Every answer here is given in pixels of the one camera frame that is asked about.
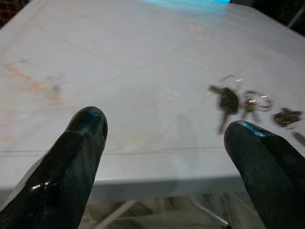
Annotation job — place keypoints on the grey metal table leg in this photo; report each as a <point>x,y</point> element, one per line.
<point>214,215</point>

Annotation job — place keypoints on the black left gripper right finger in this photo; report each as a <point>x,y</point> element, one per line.
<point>269,176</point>

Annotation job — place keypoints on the small dark key cluster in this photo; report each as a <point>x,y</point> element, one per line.
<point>286,117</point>

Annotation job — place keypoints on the white plastic table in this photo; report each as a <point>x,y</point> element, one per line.
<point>143,71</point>

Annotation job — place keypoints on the silver key bunch with rings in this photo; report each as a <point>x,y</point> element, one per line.
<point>228,100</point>

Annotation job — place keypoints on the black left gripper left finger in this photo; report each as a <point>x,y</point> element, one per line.
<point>59,179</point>

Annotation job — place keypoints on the white table leg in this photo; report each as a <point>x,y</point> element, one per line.
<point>116,213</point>

